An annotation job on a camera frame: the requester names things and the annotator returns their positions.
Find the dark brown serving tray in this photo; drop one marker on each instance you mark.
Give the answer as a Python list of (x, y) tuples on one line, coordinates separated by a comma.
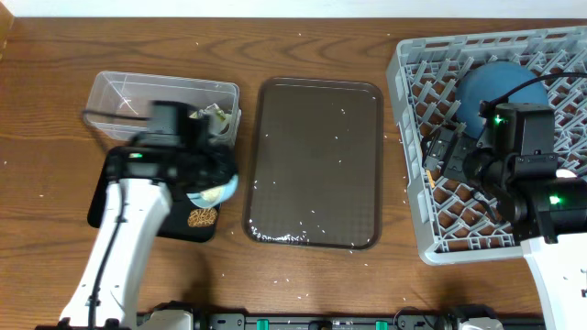
[(315, 173)]

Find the clear plastic bin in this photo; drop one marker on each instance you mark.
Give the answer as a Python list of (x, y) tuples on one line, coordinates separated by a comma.
[(120, 101)]

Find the grey dishwasher rack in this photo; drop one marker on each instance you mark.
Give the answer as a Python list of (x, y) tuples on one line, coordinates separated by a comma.
[(423, 76)]

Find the black plastic bin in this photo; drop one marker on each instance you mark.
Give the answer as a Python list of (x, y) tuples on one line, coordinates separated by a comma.
[(185, 174)]

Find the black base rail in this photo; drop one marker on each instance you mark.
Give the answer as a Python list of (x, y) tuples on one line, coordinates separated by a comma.
[(178, 315)]

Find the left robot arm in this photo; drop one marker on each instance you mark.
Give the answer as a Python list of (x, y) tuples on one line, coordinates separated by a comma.
[(107, 295)]

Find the yellow green foil wrapper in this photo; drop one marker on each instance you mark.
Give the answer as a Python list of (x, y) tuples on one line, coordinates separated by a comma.
[(208, 112)]

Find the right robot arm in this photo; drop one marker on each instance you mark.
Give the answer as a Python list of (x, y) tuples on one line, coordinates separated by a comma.
[(513, 160)]

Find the brown food scrap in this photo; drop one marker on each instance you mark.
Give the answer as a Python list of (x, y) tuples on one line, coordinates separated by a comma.
[(202, 217)]

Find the white napkin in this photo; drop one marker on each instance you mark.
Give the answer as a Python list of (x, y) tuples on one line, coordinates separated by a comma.
[(219, 122)]

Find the blue plate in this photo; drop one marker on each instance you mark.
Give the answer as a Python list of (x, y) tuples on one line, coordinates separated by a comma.
[(486, 83)]

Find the light blue rice bowl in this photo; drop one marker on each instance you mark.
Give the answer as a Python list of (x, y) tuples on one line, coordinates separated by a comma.
[(214, 196)]

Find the white cup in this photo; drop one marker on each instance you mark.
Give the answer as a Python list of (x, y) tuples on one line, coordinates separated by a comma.
[(565, 174)]

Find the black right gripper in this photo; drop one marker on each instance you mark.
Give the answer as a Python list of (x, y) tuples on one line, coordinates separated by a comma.
[(460, 147)]

